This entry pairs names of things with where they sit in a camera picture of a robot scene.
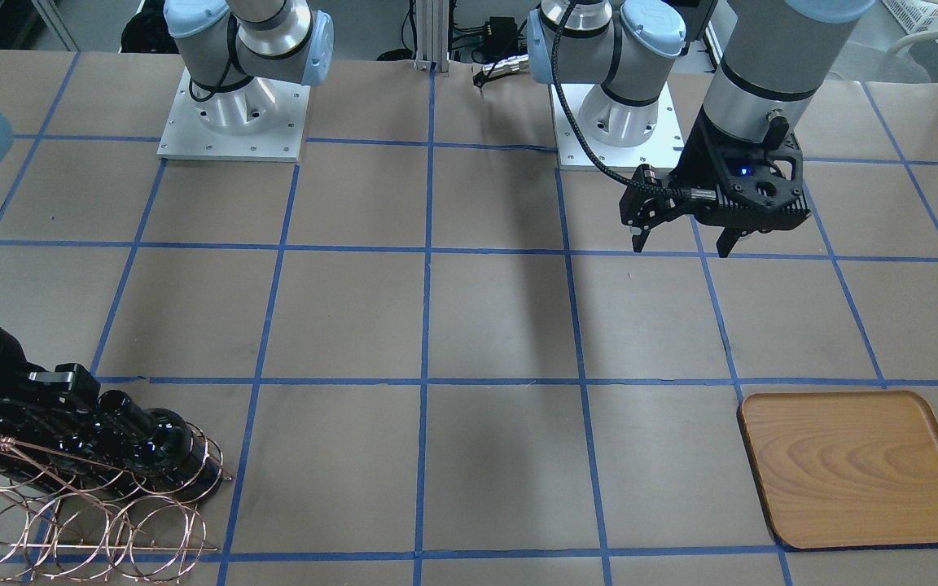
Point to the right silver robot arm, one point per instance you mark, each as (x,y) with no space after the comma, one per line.
(156,274)

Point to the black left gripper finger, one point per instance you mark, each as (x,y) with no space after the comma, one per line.
(640,236)
(728,240)

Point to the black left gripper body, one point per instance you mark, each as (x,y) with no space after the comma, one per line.
(699,167)

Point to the copper wire bottle basket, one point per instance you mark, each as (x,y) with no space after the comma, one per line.
(76,535)

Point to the wooden tray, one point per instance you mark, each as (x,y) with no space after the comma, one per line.
(849,469)

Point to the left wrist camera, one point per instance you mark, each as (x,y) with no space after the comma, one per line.
(649,203)

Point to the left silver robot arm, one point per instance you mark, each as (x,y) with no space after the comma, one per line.
(775,60)

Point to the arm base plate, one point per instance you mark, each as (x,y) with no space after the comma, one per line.
(262,122)
(624,137)

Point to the aluminium frame post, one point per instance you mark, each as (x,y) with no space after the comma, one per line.
(431,28)

